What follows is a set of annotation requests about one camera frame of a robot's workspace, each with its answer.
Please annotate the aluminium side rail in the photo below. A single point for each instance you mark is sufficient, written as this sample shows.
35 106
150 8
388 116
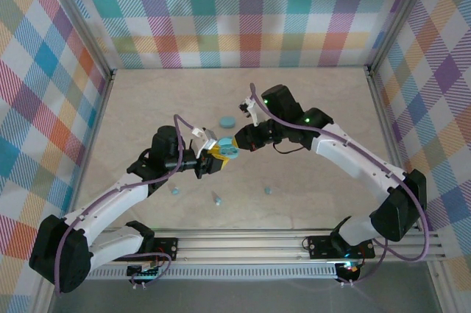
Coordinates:
384 125

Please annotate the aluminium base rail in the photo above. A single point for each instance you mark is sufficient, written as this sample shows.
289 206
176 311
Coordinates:
239 246

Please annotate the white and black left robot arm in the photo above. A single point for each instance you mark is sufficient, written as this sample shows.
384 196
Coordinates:
114 206

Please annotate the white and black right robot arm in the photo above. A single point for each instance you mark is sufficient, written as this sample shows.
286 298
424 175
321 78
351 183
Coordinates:
349 154

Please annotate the aluminium frame post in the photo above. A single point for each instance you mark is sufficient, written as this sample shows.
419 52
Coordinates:
74 14
399 14

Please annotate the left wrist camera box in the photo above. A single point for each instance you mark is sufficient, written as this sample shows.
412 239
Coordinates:
208 140

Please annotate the small blue earbud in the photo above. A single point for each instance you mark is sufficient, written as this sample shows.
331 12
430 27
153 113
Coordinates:
268 190
218 201
176 191

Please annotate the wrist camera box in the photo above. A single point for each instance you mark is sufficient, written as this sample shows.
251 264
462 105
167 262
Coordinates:
251 107
208 140

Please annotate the blue round case lid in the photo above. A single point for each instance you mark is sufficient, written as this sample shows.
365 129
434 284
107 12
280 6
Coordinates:
227 122

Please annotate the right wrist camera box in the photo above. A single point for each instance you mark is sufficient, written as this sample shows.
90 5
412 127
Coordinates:
251 107

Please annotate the small circuit board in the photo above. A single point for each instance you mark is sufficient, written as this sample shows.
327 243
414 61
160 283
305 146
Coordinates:
347 267
143 272

